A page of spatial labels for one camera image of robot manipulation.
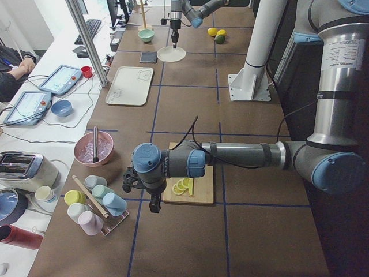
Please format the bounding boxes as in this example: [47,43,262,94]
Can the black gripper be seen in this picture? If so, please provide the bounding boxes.
[160,18,181,48]
[122,166,167,214]

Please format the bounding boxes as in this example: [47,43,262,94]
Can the beige round plate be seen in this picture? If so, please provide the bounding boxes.
[157,46,186,62]

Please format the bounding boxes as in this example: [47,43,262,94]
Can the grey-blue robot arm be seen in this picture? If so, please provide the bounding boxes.
[122,1,368,213]
[161,0,229,49]

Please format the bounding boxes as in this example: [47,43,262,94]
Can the white bear serving tray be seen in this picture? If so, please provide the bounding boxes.
[105,66,154,106]

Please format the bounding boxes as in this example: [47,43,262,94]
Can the mint green bowl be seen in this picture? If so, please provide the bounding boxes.
[138,29,155,43]

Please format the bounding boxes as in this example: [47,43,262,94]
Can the folded grey cloth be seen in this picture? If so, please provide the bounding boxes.
[140,51,157,63]

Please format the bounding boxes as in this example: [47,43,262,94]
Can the lemon slices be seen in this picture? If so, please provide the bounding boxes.
[172,178,189,196]

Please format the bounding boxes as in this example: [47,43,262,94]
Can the wooden mug tree stand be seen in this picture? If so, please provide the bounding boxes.
[138,0,153,31]

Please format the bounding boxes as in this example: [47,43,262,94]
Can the blue plastic cup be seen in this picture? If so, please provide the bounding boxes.
[102,192,127,216]

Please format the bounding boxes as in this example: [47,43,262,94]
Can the yellow lemon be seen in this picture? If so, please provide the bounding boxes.
[207,27,218,37]
[217,29,227,36]

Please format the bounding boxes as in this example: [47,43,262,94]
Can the yellow-green plastic knife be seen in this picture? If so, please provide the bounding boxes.
[187,178,194,196]

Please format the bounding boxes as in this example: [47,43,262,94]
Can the green avocado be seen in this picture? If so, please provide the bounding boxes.
[214,35,226,44]

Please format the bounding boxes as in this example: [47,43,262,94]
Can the clear acrylic cup rack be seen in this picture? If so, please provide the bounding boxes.
[86,199,129,236]

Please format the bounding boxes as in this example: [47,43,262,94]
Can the bamboo cutting board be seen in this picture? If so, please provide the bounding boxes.
[163,141,214,205]

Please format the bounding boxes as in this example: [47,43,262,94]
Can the wooden rolling pin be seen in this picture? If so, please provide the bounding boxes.
[72,175,110,218]

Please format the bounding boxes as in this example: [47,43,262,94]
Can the black box device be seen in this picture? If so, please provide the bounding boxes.
[110,31,124,52]

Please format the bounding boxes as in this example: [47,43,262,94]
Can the mint plastic cup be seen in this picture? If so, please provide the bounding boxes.
[92,185,115,205]

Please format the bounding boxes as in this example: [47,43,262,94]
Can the pink plastic cup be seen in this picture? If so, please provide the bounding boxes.
[78,211,104,236]

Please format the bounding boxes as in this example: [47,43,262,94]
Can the grey plastic cup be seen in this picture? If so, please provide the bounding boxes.
[84,175,107,190]

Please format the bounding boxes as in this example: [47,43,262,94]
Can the steel black ice tongs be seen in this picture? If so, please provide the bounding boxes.
[92,126,99,163]

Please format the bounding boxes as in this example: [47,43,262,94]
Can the white plastic cup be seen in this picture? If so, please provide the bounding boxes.
[67,202,91,224]

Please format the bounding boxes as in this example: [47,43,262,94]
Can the black keyboard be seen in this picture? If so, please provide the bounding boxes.
[74,19,102,45]

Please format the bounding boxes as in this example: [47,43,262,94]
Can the yellow plastic cup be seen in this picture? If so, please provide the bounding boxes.
[64,190,86,206]

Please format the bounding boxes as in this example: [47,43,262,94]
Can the pink bowl with ice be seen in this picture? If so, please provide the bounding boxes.
[74,131,114,167]

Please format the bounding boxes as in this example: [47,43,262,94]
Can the red mug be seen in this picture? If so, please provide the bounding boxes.
[80,66,93,78]

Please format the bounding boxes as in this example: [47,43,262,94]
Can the black computer mouse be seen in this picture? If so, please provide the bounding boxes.
[77,51,89,58]

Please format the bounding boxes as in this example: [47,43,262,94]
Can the cream paper cup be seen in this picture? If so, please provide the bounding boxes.
[35,186,57,203]

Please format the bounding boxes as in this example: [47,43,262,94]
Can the upper blue teach pendant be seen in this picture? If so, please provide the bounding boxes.
[38,65,82,95]

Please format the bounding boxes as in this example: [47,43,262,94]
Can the blue teach pendant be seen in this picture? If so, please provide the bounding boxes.
[38,65,82,95]
[4,91,52,125]

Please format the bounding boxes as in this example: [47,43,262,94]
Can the blue bowl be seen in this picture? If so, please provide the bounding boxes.
[51,100,73,117]

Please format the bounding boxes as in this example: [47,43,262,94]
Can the cream toaster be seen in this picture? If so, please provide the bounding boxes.
[1,151,58,192]

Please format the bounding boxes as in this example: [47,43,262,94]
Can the blue dark round pot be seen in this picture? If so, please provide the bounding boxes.
[1,188,28,226]

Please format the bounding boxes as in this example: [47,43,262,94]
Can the red cylinder bottle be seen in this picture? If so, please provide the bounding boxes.
[1,224,43,250]

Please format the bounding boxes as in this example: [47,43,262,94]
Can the lower blue teach pendant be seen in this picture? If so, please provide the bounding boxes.
[4,91,52,125]

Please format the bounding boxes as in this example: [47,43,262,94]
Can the seated person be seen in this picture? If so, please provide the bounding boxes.
[0,45,36,102]

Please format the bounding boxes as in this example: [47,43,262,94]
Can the aluminium frame post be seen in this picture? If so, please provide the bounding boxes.
[66,0,108,88]

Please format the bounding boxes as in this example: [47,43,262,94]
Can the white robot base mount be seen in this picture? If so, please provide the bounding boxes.
[228,0,287,102]

